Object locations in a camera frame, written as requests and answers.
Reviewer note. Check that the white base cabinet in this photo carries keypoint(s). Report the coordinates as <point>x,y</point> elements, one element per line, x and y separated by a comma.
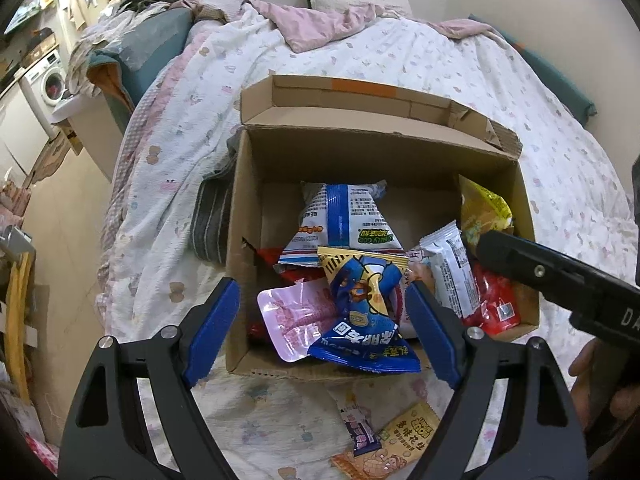
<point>20,125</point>

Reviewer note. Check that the yellow cloth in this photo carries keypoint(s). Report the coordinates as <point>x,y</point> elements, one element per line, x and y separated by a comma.
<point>17,320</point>

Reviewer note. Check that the pink blanket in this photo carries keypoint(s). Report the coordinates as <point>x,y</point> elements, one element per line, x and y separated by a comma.
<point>320,25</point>

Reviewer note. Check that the large red white snack bag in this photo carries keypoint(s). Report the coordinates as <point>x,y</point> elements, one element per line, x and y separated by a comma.
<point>272,260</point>

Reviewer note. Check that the white washing machine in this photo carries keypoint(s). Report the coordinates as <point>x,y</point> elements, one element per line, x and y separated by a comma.
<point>47,85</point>

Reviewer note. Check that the red white snack bar packet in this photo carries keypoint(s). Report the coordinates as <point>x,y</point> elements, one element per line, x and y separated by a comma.
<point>450,270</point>

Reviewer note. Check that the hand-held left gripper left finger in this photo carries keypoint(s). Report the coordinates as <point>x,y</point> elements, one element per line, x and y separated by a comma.
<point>212,330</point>

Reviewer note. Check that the white printed clothes pile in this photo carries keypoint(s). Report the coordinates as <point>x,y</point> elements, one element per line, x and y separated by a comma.
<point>85,60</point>

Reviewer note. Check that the grey striped cloth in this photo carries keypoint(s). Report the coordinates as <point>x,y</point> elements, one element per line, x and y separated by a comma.
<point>210,220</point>

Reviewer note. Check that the blue yellow snack packet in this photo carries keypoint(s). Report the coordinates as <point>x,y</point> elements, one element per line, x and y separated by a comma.
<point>365,310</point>

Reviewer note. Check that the person's right hand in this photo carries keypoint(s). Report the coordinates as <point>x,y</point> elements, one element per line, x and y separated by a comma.
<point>585,375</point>

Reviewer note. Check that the grey metal bracket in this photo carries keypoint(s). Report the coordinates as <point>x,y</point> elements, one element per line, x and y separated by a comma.
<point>17,240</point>

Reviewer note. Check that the white hanging towel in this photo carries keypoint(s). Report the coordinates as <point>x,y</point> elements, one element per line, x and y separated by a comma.
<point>77,7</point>

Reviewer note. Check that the purple snack bar packet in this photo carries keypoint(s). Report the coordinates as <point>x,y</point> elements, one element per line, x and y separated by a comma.
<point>362,432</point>

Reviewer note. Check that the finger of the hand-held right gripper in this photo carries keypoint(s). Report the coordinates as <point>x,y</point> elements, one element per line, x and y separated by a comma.
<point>530,267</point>

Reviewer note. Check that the brown cardboard box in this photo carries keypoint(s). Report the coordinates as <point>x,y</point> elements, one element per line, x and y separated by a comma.
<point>380,160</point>

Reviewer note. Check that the blue white snack bag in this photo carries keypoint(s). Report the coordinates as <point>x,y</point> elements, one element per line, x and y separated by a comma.
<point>345,220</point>

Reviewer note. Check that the small red snack packet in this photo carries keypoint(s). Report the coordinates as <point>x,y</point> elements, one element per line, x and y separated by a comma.
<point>495,300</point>

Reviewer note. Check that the brown floor mat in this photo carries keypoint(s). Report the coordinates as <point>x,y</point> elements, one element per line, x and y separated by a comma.
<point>52,157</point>

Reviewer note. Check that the white red striped snack bag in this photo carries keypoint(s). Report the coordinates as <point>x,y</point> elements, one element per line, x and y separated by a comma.
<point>422,272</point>

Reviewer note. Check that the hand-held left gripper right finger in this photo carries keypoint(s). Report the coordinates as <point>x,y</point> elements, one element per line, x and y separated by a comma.
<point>432,335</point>

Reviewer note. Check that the pink snack packet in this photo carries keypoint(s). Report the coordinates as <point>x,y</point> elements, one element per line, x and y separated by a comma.
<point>295,320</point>

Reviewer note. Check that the tan yellow snack packet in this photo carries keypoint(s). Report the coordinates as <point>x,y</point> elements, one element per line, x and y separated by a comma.
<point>407,427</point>

